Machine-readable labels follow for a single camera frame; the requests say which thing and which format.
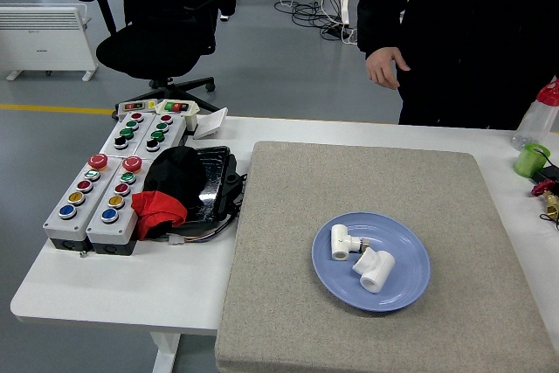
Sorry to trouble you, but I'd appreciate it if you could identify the person's right hand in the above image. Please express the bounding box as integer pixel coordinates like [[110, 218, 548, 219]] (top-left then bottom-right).
[[365, 45, 412, 91]]

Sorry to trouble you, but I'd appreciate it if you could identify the white pipe tee metal nipple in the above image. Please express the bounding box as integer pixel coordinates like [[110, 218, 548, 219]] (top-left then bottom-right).
[[329, 224, 372, 261]]

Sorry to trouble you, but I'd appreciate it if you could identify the plain white pipe tee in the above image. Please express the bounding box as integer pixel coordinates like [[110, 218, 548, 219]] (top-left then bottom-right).
[[351, 246, 397, 294]]

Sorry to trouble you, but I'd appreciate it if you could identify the blue round plate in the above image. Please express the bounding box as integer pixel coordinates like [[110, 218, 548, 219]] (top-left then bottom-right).
[[311, 211, 431, 313]]

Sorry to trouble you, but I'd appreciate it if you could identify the person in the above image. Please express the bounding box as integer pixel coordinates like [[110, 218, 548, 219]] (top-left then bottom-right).
[[356, 0, 559, 130]]

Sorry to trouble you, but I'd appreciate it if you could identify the grey-brown table mat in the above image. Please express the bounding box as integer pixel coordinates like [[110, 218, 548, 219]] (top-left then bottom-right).
[[215, 141, 558, 373]]

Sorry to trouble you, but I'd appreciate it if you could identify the clear bottle red cap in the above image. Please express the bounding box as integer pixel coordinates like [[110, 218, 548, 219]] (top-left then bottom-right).
[[511, 78, 559, 151]]

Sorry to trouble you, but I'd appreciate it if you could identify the green plastic cup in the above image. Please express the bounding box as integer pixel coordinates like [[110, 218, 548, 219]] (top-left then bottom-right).
[[513, 142, 552, 178]]

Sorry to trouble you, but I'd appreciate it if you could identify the small black box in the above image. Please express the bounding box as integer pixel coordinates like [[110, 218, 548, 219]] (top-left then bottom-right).
[[530, 165, 559, 184]]

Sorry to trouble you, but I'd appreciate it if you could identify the black plastic tray device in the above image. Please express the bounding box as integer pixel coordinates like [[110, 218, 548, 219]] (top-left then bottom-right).
[[174, 145, 248, 234]]

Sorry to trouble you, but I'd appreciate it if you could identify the four-button grey control box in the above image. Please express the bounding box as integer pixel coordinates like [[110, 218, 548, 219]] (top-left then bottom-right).
[[132, 113, 188, 160], [99, 111, 157, 158]]

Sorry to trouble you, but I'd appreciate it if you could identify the black cloth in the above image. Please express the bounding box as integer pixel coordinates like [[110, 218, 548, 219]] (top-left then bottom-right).
[[138, 145, 206, 241]]

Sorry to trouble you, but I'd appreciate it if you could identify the black office chair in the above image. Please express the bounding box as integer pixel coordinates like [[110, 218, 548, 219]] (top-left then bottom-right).
[[77, 0, 219, 114]]

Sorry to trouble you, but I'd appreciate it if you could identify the red cloth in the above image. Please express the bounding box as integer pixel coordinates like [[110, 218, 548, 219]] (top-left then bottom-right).
[[130, 190, 189, 232]]

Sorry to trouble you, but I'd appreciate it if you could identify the five-button grey control box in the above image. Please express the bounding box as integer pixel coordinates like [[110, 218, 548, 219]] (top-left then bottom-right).
[[85, 155, 153, 256], [42, 153, 121, 251]]

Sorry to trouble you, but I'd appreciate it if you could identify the white panel heater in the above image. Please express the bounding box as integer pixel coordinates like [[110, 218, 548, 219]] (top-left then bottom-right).
[[0, 3, 100, 82]]

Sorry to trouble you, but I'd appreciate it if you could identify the white table leg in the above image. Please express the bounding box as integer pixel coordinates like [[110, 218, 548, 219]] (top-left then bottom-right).
[[150, 332, 183, 373]]

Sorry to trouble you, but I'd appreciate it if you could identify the white wall switch panel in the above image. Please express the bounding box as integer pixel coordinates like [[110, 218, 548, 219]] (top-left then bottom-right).
[[194, 107, 230, 141]]

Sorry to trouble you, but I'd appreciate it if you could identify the thin black cable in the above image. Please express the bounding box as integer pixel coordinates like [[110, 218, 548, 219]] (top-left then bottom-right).
[[533, 147, 555, 169]]

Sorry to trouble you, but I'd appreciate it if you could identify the white green-red switch box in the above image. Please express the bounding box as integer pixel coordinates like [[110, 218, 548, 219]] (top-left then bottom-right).
[[155, 99, 201, 133]]

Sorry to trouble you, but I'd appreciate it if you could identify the brass valve red handle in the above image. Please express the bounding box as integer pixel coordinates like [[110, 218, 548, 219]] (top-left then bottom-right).
[[531, 180, 559, 221]]

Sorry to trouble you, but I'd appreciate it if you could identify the grey red-green switch box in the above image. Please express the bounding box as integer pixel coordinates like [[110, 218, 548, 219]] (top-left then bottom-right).
[[114, 100, 159, 121]]

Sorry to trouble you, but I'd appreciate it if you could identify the wire bundle white connector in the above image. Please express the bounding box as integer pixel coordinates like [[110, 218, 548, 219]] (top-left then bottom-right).
[[168, 211, 239, 245]]

